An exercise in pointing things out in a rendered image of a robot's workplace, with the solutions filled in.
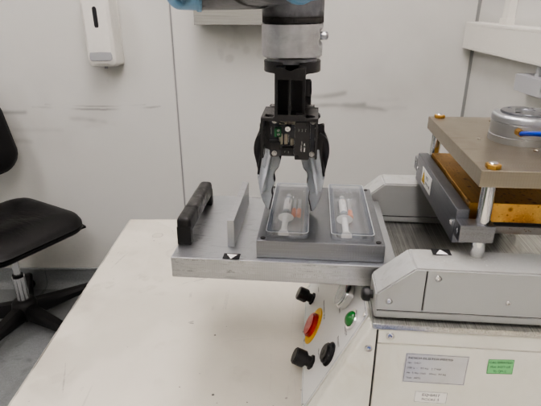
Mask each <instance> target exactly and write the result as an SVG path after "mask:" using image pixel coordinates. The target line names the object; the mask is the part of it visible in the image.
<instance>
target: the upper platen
mask: <svg viewBox="0 0 541 406"><path fill-rule="evenodd" d="M432 158H433V160H434V161H435V162H436V164H437V165H438V167H439V168H440V170H441V171H442V173H443V174H444V175H445V176H446V177H447V179H448V180H449V182H450V183H451V185H452V186H453V188H454V189H455V190H456V191H457V192H458V194H459V195H460V197H461V198H462V200H463V201H464V202H465V204H466V205H467V206H468V207H469V209H470V213H469V218H470V219H476V215H477V207H478V202H479V198H480V193H481V187H478V185H477V184H476V183H475V182H474V181H473V179H472V178H471V177H470V176H469V175H468V174H467V172H466V171H465V170H464V169H463V168H462V167H461V166H460V165H459V164H458V163H457V162H456V160H455V159H454V158H453V157H452V156H451V155H450V153H432ZM490 221H491V222H492V223H493V224H494V225H495V226H496V230H495V234H529V235H541V189H539V188H497V191H496V195H495V199H494V207H493V211H492V215H491V219H490Z"/></svg>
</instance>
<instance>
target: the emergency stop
mask: <svg viewBox="0 0 541 406"><path fill-rule="evenodd" d="M318 319H319V315H318V314H317V313H312V314H311V315H310V316H309V317H308V319H307V321H306V324H305V326H304V335H305V336H307V337H311V336H312V334H313V332H314V331H315V329H316V326H317V323H318Z"/></svg>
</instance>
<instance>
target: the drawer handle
mask: <svg viewBox="0 0 541 406"><path fill-rule="evenodd" d="M212 204H213V189H212V184H211V183H210V182H208V181H203V182H201V183H200V184H199V186H198V187H197V189H196V191H195V192H194V193H193V195H192V197H191V198H190V200H189V201H188V203H187V204H186V205H185V207H184V209H183V211H182V212H181V214H180V215H179V217H178V218H177V227H176V230H177V239H178V244H184V245H192V242H193V232H192V229H193V228H194V226H195V224H196V222H197V220H198V219H199V217H200V215H201V213H202V212H203V210H204V207H205V206H206V205H212Z"/></svg>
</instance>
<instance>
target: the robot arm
mask: <svg viewBox="0 0 541 406"><path fill-rule="evenodd" d="M167 1H168V3H169V4H170V5H171V6H172V7H174V8H176V9H177V10H196V11H197V12H201V11H203V10H255V9H256V10H257V9H262V55H263V56H264V57H266V59H265V60H264V71H265V72H268V73H274V74H275V103H274V104H270V106H266V108H265V110H264V111H263V113H262V116H261V122H260V128H259V132H258V134H257V137H256V139H255V141H254V156H255V159H256V163H257V167H258V184H259V189H260V193H261V197H262V200H263V202H264V204H265V206H266V208H267V209H270V208H271V202H272V198H273V194H274V193H273V186H274V184H275V171H276V170H277V169H278V167H279V165H280V161H281V157H282V156H294V157H295V160H302V165H303V168H304V170H305V171H306V172H307V174H308V178H307V186H308V188H309V194H308V201H309V205H310V210H311V211H314V209H315V207H316V206H317V204H318V202H319V200H320V196H321V192H322V188H323V184H324V177H325V170H326V166H327V162H328V157H329V142H328V137H327V135H326V133H325V130H324V123H321V124H318V119H319V118H320V113H319V107H315V105H311V101H312V100H311V96H312V81H311V79H306V75H307V74H310V73H317V72H319V71H320V62H321V60H320V59H317V58H320V57H321V56H322V49H323V44H322V42H321V41H320V40H321V39H328V32H327V31H321V30H322V29H323V27H324V24H323V22H324V0H167Z"/></svg>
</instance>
